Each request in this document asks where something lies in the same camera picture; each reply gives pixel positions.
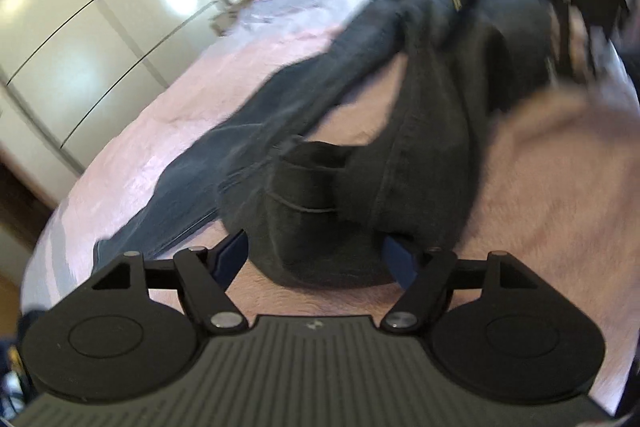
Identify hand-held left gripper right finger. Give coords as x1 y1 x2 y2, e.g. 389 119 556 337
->
380 234 542 334

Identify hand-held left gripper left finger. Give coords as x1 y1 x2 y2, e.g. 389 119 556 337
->
92 229 249 336

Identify dark grey pants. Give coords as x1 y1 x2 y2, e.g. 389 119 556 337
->
92 0 566 290

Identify pink blanket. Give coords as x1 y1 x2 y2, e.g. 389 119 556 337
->
20 0 640 414

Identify white wardrobe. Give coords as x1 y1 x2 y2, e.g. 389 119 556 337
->
0 0 232 175

